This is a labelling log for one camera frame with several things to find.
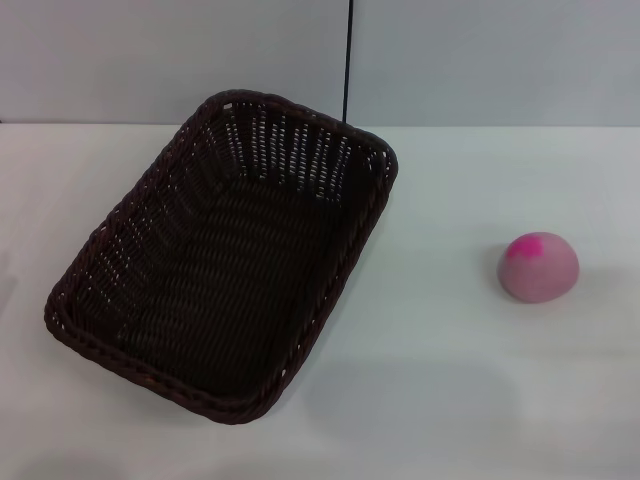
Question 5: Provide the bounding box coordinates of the black woven wicker basket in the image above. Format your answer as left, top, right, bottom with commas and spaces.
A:
43, 89, 400, 427

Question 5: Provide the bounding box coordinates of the pink round ball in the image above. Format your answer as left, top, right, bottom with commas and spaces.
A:
496, 232, 582, 303

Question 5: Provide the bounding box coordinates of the black vertical wall strip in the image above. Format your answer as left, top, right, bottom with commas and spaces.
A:
341, 0, 357, 124

